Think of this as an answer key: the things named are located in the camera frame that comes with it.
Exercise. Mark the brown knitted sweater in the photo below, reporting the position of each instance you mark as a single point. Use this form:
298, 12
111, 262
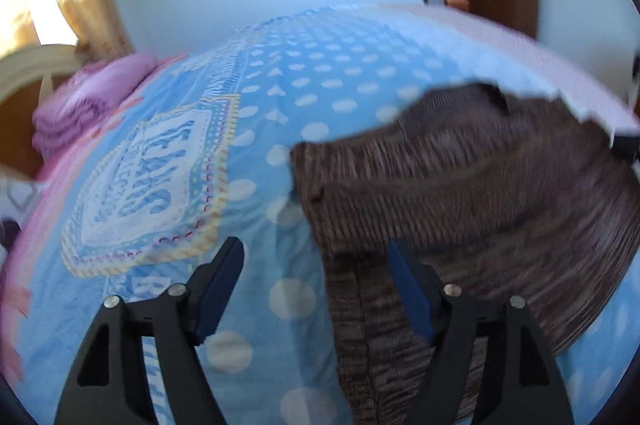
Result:
475, 185

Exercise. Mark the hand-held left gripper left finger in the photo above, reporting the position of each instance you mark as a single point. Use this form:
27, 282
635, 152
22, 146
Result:
220, 290

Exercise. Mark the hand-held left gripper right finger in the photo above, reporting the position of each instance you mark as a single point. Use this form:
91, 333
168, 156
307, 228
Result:
412, 290

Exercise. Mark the folded pink quilt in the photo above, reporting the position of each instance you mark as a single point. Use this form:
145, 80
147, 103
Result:
85, 105

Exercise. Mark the cream wooden bed headboard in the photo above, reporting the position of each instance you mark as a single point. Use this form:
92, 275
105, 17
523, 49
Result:
30, 75

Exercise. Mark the blue pink printed bed sheet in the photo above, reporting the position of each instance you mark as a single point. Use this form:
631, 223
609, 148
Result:
200, 155

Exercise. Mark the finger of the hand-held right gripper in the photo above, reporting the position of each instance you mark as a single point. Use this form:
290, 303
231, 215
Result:
627, 149

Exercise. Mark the white patterned pillow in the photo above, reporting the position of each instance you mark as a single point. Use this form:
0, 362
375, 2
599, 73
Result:
15, 205

